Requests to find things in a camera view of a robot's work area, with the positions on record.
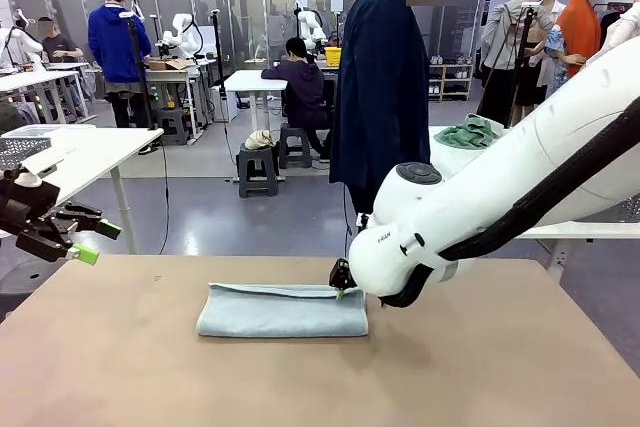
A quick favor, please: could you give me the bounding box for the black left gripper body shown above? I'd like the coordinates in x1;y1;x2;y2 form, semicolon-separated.
0;177;62;238

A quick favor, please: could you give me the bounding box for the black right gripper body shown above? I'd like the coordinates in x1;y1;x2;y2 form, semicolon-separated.
327;257;354;291

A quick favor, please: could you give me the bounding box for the light blue towel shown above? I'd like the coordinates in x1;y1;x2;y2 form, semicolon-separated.
195;281;370;339

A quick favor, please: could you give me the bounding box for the black plastic stool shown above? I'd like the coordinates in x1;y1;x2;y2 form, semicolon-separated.
0;259;69;323

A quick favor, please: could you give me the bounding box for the white perforated tray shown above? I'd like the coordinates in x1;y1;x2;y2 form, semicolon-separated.
0;124;55;141

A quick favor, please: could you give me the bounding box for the white table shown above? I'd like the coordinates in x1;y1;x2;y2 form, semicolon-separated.
428;125;640;284
0;124;165;256

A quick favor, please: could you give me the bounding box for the white desk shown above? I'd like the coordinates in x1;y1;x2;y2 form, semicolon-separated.
144;64;206;141
223;69;289;133
0;69;91;123

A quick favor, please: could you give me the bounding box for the grey plastic stool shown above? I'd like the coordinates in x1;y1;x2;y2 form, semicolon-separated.
278;122;314;170
157;107;190;146
236;142;280;199

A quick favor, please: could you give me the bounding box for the beige cloth bundle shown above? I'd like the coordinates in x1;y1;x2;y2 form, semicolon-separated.
243;129;275;151

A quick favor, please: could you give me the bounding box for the person in grey t-shirt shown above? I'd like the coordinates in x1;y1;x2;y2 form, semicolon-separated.
37;16;85;68

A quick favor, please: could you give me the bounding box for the open cardboard box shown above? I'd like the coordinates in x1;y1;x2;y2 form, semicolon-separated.
148;58;194;72

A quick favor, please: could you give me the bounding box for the person in navy jacket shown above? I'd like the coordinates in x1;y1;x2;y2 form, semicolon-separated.
328;0;481;236

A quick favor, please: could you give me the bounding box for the person in blue hoodie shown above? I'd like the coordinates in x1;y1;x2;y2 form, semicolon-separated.
88;0;153;129

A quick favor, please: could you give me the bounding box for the person in purple hoodie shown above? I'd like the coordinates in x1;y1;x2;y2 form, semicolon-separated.
260;37;334;163

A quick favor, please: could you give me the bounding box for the green towel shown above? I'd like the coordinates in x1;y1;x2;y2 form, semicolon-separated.
433;114;505;150

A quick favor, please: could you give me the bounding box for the white workbench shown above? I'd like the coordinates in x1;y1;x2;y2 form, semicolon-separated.
317;59;346;126

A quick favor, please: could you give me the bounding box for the white shoe rack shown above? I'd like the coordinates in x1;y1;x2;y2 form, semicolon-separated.
428;54;475;102

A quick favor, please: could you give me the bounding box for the mannequin in grey shirt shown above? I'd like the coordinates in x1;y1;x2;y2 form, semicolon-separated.
482;0;557;121

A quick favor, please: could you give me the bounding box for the black tripod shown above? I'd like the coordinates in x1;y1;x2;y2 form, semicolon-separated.
477;0;541;121

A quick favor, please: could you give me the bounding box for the figure in floral blue shirt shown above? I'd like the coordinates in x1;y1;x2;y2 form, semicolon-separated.
537;0;576;98

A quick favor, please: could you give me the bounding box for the mannequin in orange jacket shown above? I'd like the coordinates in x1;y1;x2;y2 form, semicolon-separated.
555;0;609;78

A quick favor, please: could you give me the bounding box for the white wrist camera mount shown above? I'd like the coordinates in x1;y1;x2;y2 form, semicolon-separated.
13;146;77;189

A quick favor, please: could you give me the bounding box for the black hanging cable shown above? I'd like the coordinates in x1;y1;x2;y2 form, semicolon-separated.
158;139;172;256

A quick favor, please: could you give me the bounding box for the black camera stand pole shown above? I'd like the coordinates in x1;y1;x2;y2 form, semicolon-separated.
209;9;227;123
118;0;157;131

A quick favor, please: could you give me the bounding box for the black cable conduit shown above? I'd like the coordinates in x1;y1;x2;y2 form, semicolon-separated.
378;95;640;309

